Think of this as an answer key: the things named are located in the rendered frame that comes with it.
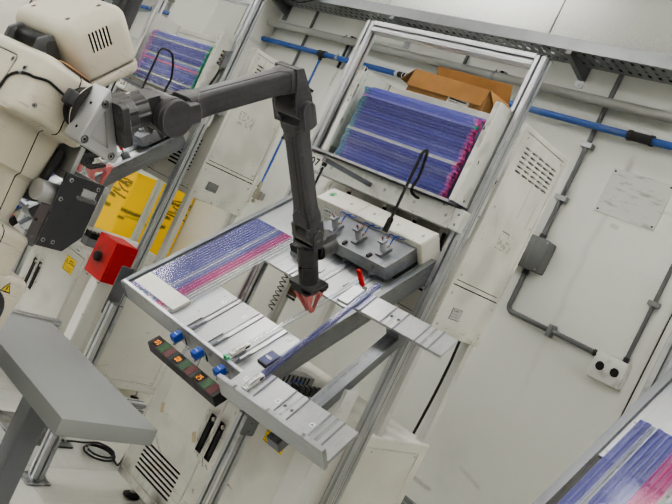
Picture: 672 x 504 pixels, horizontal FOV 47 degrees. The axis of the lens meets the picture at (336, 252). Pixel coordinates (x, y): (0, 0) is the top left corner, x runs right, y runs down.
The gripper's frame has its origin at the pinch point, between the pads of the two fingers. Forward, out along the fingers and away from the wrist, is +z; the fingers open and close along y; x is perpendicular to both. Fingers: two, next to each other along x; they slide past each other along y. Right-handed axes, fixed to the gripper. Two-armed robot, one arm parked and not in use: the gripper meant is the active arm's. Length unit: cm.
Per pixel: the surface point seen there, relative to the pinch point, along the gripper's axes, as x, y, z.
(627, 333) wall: -163, -17, 75
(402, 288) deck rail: -26.8, -10.6, -0.4
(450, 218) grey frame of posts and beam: -47, -11, -17
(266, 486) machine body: 23, -5, 49
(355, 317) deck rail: -8.0, -10.4, 1.5
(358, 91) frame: -64, 48, -40
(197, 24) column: -164, 314, -12
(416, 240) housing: -37.4, -5.9, -10.9
